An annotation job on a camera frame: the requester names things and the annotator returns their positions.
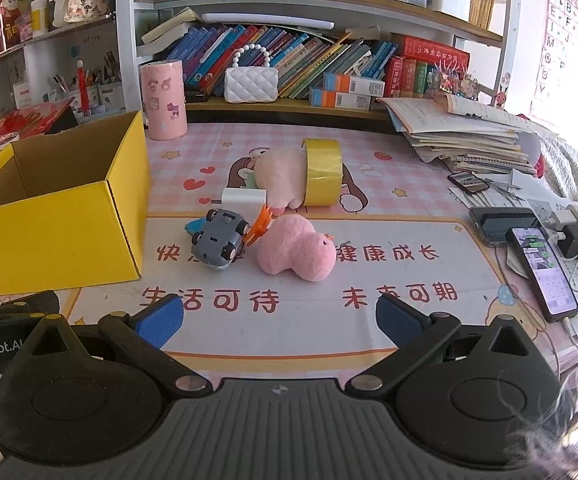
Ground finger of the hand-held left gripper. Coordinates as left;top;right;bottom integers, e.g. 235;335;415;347
0;290;61;330

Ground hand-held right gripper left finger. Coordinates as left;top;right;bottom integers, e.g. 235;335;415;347
6;294;215;395

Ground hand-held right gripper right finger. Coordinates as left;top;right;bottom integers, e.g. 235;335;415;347
345;294;562;395

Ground yellow cardboard box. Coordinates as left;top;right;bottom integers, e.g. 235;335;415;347
0;111;152;297

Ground grey toy car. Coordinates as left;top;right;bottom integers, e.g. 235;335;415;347
191;207;250;272

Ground deep pink plush toy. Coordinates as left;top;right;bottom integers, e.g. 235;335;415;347
256;214;337;282

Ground orange hair clip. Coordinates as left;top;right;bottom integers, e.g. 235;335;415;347
244;205;274;246

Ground white charger block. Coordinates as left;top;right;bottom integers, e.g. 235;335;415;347
220;187;268;212

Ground gold tape roll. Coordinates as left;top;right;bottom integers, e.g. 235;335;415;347
301;137;345;207

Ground pale pink plush toy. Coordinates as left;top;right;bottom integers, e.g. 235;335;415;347
255;147;315;209

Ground phone in clear case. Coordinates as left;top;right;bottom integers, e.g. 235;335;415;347
469;206;542;247

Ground smartphone with lit screen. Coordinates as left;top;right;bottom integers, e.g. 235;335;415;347
505;226;578;323

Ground small black phone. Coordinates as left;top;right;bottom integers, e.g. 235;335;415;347
448;171;490;195

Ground red paper decorations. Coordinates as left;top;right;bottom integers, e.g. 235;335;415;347
0;97;76;166

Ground grey fluffy charm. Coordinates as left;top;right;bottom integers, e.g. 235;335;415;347
506;360;578;480

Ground black charger plug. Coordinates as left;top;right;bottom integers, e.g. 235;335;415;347
556;225;578;260

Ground white charger plug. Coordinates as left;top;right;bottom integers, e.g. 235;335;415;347
552;210;577;233

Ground stack of papers and workbooks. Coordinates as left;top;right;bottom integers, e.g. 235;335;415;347
379;92;560;176

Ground pink cartoon cylinder container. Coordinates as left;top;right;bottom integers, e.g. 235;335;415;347
140;59;189;141

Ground red tassel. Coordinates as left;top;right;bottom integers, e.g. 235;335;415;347
75;60;92;114

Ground white pen boxes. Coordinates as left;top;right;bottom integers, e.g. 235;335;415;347
49;62;126;111

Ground orange and blue carton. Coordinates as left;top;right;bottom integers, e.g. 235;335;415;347
323;72;386;96
309;87;372;111

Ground thick red book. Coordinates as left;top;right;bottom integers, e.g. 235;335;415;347
401;59;418;98
384;57;404;98

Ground colourful paper ornament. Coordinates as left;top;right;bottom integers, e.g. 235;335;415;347
431;57;481;102

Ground white side shelf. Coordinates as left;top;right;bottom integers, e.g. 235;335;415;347
0;10;134;113

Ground large red dictionary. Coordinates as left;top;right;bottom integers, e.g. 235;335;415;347
401;35;471;73

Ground white jar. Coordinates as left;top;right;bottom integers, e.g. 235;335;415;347
30;0;50;38

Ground row of colourful books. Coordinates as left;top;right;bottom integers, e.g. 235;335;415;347
166;22;400;101

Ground cream book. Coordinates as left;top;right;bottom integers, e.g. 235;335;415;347
141;7;199;47

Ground white lamp bar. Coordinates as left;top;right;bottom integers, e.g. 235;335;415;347
201;19;336;32

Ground white and wood bookshelf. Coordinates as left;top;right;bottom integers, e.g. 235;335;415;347
115;0;520;136

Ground white charging cable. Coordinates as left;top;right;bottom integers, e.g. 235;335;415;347
494;245;578;351

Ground white quilted pearl-handle handbag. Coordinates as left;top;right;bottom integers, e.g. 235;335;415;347
224;44;280;104

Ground alphabet wall poster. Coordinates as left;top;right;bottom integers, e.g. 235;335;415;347
529;0;578;122

